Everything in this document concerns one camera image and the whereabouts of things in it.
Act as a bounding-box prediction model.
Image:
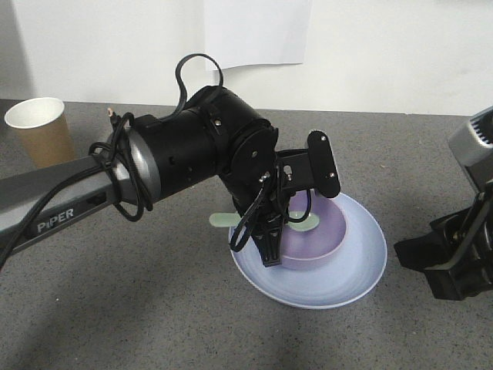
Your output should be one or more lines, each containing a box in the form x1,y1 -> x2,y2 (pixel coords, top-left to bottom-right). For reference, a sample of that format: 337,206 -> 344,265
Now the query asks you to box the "brown paper cup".
4,97 -> 75,168

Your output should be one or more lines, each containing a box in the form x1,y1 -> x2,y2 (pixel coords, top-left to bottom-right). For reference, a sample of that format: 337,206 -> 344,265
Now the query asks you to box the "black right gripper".
394,190 -> 492,301

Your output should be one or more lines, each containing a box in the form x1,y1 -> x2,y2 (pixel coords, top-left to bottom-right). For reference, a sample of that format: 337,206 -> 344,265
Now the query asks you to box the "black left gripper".
234,150 -> 320,267

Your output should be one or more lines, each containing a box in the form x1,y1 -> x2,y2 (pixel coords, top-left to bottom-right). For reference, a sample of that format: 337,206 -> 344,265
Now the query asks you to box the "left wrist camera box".
307,130 -> 340,198

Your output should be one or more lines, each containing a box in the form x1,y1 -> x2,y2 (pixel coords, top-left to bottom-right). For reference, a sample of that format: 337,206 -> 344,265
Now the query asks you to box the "light blue plastic plate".
232,193 -> 387,309

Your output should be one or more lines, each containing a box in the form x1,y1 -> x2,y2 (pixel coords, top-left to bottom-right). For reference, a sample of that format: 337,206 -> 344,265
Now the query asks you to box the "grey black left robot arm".
1,86 -> 340,267

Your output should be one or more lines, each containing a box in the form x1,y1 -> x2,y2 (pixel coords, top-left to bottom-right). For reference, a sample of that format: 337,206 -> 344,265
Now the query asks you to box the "pale green plastic spoon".
209,213 -> 320,232

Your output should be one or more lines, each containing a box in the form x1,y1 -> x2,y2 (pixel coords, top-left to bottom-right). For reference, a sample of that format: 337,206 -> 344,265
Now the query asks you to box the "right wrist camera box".
448,107 -> 492,191

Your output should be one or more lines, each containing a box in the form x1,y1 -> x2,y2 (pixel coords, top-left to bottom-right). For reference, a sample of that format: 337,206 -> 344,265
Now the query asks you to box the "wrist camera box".
307,130 -> 340,198
448,107 -> 492,191

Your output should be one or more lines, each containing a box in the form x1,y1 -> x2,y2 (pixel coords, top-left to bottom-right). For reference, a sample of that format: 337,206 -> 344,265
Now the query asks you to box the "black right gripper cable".
442,190 -> 488,271

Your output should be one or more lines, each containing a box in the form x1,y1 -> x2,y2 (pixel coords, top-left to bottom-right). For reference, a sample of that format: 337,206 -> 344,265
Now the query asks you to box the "lilac plastic bowl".
280,193 -> 347,271

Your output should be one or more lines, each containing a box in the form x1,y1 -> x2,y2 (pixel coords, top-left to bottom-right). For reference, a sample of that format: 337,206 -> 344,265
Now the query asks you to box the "white paper sheet on wall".
203,0 -> 313,69

